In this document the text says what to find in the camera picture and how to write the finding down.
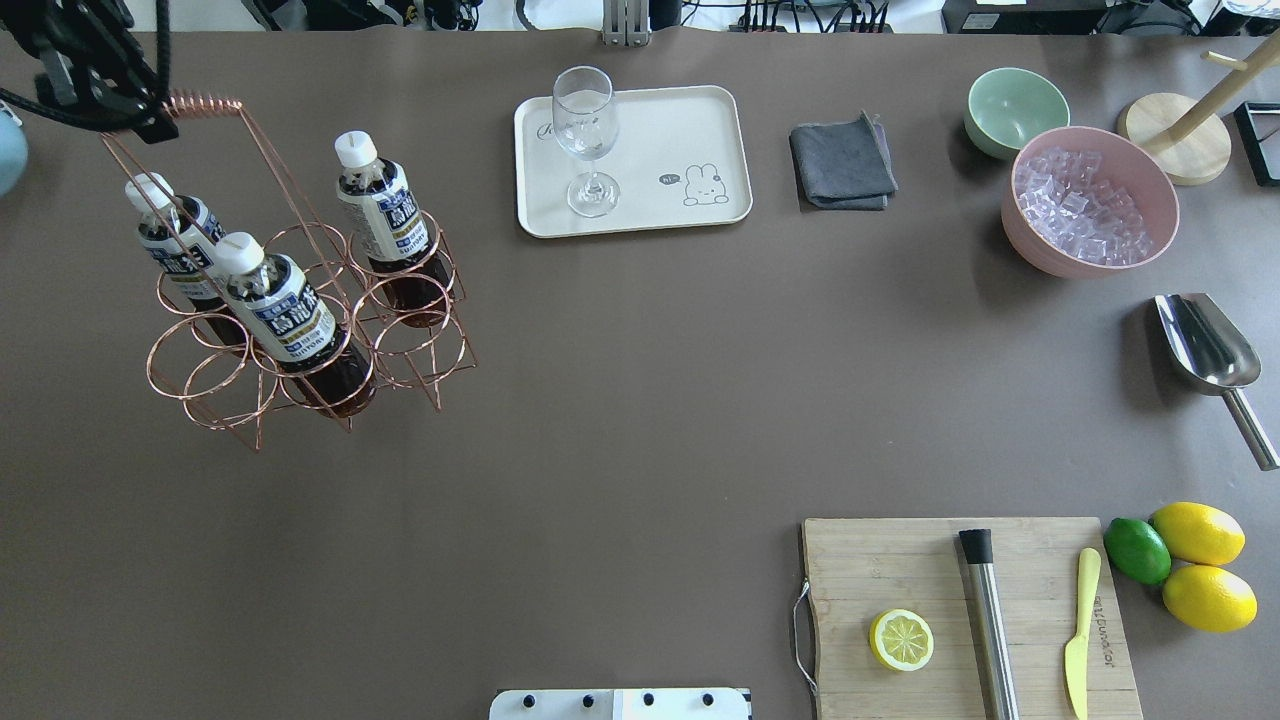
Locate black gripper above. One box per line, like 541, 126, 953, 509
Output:
1, 1, 179, 143

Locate tea bottle white cap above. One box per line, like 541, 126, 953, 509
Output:
334, 129, 451, 328

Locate copper wire bottle basket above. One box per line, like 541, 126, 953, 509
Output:
101, 94, 476, 450

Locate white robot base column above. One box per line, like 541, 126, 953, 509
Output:
488, 687, 754, 719

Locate clear wine glass on tray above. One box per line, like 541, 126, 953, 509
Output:
552, 65, 621, 218

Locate cream rabbit tray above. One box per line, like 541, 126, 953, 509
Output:
515, 85, 753, 238

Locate folded grey cloth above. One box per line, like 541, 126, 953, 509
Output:
788, 113, 899, 211

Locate green ceramic bowl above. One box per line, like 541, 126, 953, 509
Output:
963, 67, 1071, 160

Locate bamboo cutting board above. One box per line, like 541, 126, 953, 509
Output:
803, 518, 1103, 719

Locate half lemon slice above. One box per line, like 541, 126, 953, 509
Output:
868, 609, 934, 673

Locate pink bowl of ice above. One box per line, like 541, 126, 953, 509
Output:
1001, 126, 1180, 279

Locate steel muddler black tip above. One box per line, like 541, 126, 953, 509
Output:
957, 528, 1021, 719

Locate wooden cup tree stand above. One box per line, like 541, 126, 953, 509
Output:
1117, 35, 1279, 186

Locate yellow plastic knife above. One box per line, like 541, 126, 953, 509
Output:
1062, 547, 1101, 719

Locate green lime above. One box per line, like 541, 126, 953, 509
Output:
1103, 518, 1172, 585

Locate steel ice scoop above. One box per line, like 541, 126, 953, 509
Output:
1152, 293, 1277, 471

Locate black metal glass rack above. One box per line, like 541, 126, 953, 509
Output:
1233, 101, 1279, 188

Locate yellow lemon far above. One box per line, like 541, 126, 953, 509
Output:
1149, 501, 1245, 566

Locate yellow lemon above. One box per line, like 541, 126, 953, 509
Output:
1161, 564, 1258, 633
1149, 501, 1245, 566

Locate yellow lemon near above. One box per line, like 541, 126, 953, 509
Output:
1161, 564, 1258, 633

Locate aluminium frame post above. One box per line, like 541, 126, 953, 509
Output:
602, 0, 652, 47

